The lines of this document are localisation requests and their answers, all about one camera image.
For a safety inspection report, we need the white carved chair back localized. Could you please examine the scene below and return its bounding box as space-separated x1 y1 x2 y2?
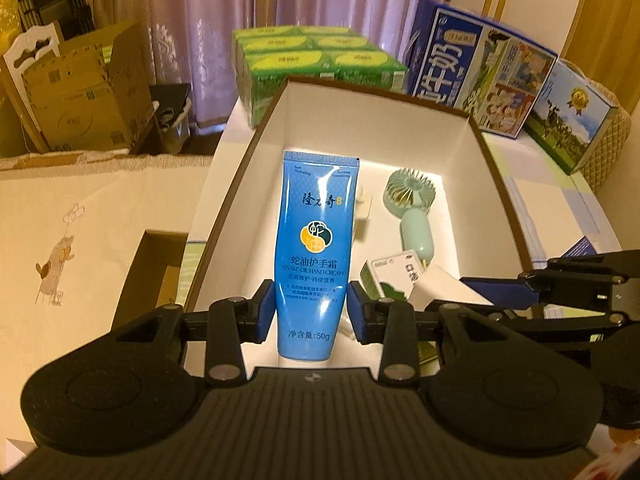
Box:
2 22 63 153

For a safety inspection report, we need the blue medicine box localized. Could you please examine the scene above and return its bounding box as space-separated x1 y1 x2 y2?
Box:
562 235 598 258

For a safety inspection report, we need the blue milk carton case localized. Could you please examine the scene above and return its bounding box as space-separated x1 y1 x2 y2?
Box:
402 0 558 140

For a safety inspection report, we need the brown cardboard shoe box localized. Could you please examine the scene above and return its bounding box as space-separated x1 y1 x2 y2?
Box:
182 75 546 381

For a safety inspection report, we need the chair with quilted cover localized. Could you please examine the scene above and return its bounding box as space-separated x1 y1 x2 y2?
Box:
582 77 633 191

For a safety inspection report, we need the open cardboard box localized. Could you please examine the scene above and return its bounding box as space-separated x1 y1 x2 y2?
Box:
22 22 156 153

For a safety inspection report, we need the wooden door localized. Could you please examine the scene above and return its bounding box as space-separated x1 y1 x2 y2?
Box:
565 0 640 111

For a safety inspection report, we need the mint green handheld fan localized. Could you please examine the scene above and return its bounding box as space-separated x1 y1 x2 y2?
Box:
384 167 437 273

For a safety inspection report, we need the green drink pack case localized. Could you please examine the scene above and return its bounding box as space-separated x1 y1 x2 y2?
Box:
232 25 408 128

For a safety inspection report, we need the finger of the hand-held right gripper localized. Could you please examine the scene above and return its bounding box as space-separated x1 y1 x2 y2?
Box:
460 251 640 306
425 300 631 346

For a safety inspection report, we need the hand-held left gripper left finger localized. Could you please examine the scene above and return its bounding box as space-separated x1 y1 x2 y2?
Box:
117 280 276 388

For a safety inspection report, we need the blue hand cream tube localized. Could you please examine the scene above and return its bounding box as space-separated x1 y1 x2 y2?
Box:
276 150 362 362

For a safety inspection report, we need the green white spray box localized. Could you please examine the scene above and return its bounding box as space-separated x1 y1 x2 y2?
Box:
360 250 426 306

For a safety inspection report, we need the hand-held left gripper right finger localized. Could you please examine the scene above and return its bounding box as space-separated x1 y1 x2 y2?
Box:
348 281 496 388

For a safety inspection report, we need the cream embroidered cloth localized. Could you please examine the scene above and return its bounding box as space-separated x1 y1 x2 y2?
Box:
0 155 216 441

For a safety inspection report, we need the yellow plastic bag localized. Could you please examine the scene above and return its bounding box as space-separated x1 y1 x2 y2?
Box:
0 0 26 46

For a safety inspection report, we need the green milk carton case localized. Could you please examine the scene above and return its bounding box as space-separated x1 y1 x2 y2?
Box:
522 57 618 176

